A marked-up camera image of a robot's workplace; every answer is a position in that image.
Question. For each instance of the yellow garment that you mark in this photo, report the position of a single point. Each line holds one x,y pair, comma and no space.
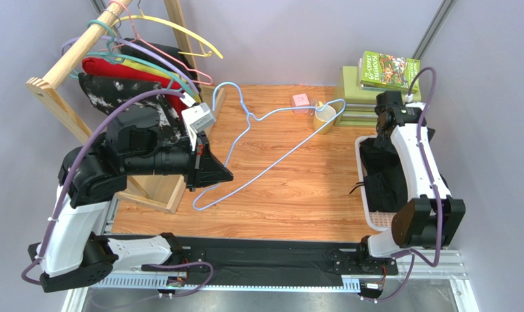
146,69

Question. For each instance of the yellow mug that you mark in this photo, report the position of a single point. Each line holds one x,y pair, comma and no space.
323,118

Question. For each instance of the pink wire hanger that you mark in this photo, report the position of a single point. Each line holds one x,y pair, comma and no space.
203,78

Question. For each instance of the pink cube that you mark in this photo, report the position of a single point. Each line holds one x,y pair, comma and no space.
300,104

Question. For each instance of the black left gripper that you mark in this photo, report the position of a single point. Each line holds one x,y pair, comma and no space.
203,169

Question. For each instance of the white plastic basket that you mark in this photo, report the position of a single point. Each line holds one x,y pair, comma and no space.
366,203

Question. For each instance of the black white-patterned trousers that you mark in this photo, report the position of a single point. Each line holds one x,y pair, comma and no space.
106,94

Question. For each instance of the wooden clothes rack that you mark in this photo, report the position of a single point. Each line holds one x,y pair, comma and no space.
162,193

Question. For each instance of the plain black trousers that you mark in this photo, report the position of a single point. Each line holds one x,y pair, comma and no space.
385,183

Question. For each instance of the blue wire hanger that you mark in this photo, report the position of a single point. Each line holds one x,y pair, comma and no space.
279,133

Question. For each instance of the red garment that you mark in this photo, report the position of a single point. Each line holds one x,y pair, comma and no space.
102,67

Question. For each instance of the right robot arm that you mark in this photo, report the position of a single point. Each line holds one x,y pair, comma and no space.
413,226

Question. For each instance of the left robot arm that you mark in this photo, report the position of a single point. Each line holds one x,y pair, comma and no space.
71,255

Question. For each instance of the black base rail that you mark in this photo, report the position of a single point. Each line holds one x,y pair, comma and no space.
269,263

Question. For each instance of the black garment on rack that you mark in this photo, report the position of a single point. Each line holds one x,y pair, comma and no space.
167,52

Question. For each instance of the green comic book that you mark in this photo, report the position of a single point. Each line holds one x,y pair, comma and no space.
383,71

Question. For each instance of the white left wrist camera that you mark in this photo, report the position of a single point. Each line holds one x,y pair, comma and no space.
197,117

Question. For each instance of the yellow wire hanger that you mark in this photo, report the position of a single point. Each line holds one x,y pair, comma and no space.
178,28

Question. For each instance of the green drawer box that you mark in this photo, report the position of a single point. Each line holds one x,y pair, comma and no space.
360,102

